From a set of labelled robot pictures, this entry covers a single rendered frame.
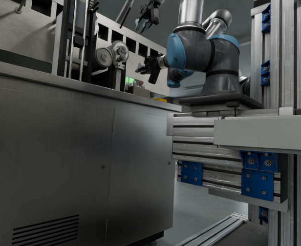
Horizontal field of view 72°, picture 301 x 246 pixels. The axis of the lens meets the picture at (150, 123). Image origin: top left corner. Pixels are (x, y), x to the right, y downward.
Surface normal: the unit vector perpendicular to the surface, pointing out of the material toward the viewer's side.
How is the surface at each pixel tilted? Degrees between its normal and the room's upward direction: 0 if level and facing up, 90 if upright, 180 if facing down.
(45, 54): 90
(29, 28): 90
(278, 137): 90
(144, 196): 90
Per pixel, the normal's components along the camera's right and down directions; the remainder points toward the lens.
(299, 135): -0.68, -0.10
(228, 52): 0.19, -0.07
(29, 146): 0.70, -0.02
